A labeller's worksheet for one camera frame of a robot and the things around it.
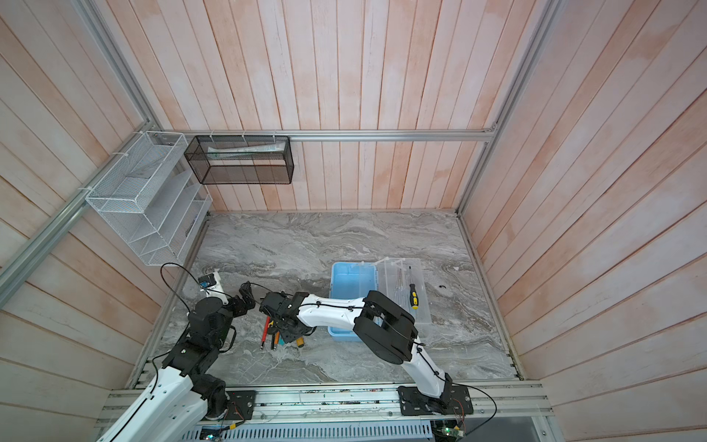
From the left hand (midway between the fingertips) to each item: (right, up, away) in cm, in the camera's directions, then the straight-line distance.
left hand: (237, 291), depth 81 cm
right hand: (+15, -15, +7) cm, 22 cm away
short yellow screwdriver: (+18, -16, +3) cm, 25 cm away
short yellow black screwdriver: (+53, -2, 0) cm, 53 cm away
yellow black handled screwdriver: (+11, -16, +4) cm, 20 cm away
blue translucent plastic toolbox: (+50, +2, +6) cm, 51 cm away
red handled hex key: (+6, -14, +7) cm, 17 cm away
